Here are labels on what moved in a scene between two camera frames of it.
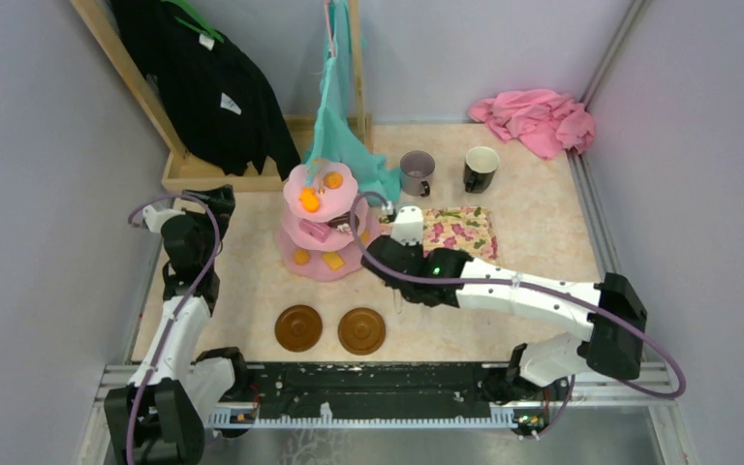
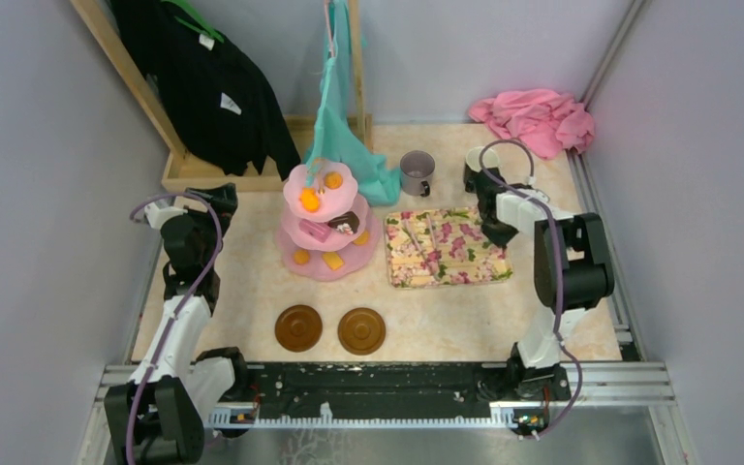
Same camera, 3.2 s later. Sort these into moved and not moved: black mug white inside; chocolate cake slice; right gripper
Moved: right gripper
Not moved: chocolate cake slice; black mug white inside
